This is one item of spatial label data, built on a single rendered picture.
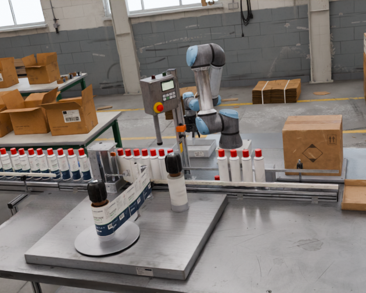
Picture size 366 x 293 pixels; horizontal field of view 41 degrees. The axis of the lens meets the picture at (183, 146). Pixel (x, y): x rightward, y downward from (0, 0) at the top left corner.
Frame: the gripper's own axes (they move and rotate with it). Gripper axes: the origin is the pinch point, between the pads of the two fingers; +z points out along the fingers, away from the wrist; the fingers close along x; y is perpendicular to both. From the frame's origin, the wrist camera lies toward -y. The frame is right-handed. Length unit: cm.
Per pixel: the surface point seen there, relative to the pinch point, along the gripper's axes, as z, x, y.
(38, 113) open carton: -11, -47, 161
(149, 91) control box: -56, 69, -1
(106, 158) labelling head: -21, 78, 28
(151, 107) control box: -47, 69, -1
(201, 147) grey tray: 2.8, 3.5, -3.5
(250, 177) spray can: -8, 72, -52
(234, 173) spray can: -10, 73, -44
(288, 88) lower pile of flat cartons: 66, -372, -15
